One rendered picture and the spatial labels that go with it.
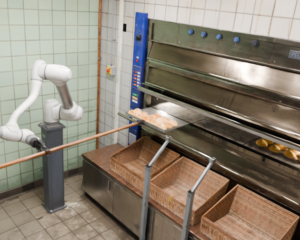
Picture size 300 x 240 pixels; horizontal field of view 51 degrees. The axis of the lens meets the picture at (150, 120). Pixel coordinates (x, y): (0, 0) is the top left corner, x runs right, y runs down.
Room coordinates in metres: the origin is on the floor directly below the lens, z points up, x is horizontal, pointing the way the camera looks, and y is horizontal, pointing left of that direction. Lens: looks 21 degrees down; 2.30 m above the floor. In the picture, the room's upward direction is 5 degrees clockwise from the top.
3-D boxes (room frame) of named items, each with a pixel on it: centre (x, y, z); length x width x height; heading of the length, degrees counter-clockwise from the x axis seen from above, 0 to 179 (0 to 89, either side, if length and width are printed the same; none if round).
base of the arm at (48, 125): (2.98, 1.01, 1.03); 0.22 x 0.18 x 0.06; 135
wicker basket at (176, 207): (2.49, -0.39, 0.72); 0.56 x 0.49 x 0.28; 45
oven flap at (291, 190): (2.68, -0.58, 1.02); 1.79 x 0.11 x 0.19; 45
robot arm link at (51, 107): (3.00, 0.99, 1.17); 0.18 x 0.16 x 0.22; 89
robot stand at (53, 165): (3.00, 1.00, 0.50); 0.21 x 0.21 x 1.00; 45
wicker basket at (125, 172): (2.90, 0.02, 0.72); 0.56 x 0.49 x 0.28; 44
